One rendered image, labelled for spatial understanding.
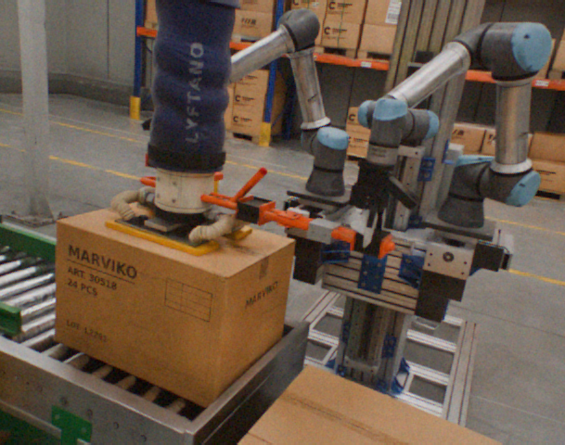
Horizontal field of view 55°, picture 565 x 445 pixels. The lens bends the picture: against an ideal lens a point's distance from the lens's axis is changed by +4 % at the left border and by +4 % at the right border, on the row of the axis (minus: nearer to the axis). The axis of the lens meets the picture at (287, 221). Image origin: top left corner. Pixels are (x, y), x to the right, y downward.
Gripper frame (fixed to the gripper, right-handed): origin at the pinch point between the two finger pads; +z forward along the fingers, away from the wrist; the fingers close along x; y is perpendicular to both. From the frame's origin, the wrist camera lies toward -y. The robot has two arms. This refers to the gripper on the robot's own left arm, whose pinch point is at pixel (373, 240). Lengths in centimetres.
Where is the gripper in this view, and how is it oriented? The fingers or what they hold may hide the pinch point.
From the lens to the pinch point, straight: 138.8
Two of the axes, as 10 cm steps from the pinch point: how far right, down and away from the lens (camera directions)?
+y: -8.8, -2.4, 4.0
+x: -4.5, 2.0, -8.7
